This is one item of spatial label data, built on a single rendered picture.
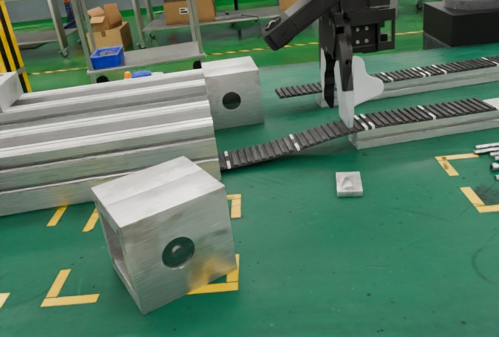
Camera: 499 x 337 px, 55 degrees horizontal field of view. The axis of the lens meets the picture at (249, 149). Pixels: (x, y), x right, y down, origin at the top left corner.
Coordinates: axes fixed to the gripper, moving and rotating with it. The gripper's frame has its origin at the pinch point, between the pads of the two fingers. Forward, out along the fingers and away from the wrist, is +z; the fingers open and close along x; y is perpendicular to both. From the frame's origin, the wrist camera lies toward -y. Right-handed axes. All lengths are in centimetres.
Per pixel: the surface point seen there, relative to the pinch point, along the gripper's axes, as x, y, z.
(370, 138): -1.0, 4.8, 4.6
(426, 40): 61, 44, 7
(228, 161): -0.9, -16.0, 4.9
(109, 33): 503, -111, 60
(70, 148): -4.8, -35.4, -2.1
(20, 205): -4.8, -43.5, 4.8
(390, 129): -1.7, 7.6, 3.4
